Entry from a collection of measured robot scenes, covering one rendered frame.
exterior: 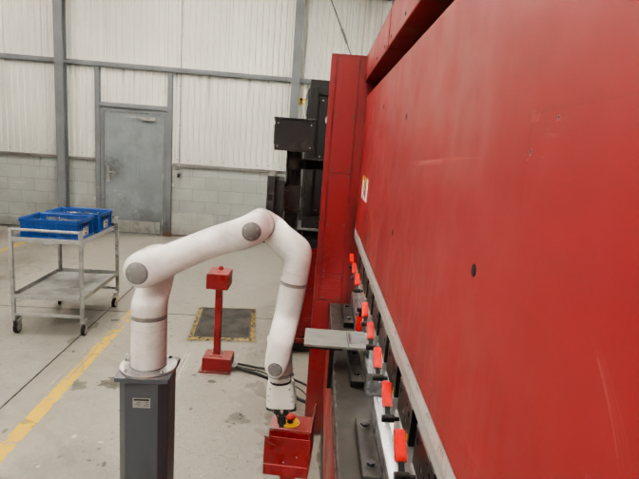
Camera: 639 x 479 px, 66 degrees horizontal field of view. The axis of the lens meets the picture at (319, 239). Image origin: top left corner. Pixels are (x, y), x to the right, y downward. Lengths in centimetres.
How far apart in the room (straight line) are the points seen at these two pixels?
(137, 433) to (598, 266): 165
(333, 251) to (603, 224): 250
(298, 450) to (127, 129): 785
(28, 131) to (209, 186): 316
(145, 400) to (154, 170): 745
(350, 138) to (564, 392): 244
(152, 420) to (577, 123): 162
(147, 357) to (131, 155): 754
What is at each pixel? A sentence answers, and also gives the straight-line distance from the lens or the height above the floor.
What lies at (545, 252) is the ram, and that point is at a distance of 53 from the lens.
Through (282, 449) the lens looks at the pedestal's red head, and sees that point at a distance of 183.
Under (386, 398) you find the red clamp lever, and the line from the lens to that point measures 120.
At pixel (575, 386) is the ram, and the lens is 47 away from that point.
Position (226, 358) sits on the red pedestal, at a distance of 397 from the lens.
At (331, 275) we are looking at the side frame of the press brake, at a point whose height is 105.
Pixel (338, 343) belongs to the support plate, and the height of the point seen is 100.
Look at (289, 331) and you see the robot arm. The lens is 160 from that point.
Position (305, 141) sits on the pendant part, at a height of 182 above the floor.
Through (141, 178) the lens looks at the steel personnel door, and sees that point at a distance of 913.
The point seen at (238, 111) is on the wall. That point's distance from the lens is 881.
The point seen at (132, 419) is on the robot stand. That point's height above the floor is 85.
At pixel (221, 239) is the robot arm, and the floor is 149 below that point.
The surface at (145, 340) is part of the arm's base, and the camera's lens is 175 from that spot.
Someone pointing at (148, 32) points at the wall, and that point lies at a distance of 925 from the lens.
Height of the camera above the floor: 180
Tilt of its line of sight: 11 degrees down
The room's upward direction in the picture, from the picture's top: 4 degrees clockwise
